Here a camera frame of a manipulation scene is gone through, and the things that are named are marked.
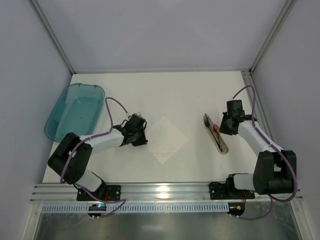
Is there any iridescent pink spoon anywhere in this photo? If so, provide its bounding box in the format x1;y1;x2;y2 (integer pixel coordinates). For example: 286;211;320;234
213;124;224;150

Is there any black fork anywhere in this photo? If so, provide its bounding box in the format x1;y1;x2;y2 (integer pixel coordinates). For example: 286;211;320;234
203;113;227;153

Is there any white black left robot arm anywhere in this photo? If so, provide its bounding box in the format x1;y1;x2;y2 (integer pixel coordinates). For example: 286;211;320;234
47;113;148;202

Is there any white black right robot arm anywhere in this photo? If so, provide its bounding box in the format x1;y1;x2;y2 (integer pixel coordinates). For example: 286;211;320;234
203;99;298;202

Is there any beige oval cutlery tray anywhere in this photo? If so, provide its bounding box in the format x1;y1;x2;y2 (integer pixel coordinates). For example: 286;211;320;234
203;113;229;155

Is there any teal transparent plastic bin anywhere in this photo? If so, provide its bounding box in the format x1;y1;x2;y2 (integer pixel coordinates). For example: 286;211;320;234
44;83;105;143

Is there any left black controller board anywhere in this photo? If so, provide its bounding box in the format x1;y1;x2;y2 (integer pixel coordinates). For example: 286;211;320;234
87;203;107;219

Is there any black controller board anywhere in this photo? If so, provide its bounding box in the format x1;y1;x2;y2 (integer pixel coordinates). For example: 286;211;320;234
87;203;107;219
227;202;246;217

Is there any right black controller board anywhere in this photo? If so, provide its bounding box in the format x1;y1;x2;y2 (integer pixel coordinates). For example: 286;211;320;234
227;202;246;217

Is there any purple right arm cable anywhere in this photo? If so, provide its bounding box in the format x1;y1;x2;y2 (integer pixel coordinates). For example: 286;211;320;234
232;85;300;220

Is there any aluminium right side rail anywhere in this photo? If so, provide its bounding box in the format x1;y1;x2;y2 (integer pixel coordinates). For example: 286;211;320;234
240;69;274;140

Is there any aluminium rail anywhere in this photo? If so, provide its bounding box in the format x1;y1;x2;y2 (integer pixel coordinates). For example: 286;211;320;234
240;69;274;140
29;181;304;205

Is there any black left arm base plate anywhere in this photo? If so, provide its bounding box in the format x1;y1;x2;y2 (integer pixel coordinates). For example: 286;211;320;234
76;182;121;202

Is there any white slotted cable duct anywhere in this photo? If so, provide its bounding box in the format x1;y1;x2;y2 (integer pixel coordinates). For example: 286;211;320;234
41;202;229;214

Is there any aluminium front rail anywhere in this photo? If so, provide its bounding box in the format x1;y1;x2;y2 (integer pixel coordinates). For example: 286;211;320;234
29;181;304;205

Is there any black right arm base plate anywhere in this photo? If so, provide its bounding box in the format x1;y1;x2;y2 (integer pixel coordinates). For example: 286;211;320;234
208;182;255;200

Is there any aluminium right corner post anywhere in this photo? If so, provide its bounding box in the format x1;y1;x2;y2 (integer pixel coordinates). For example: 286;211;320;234
249;0;297;75

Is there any aluminium corner post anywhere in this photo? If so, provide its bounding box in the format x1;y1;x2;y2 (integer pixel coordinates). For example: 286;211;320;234
249;0;297;75
28;0;76;75

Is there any aluminium left corner post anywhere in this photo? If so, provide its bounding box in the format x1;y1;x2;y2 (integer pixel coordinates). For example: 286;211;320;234
28;0;76;75

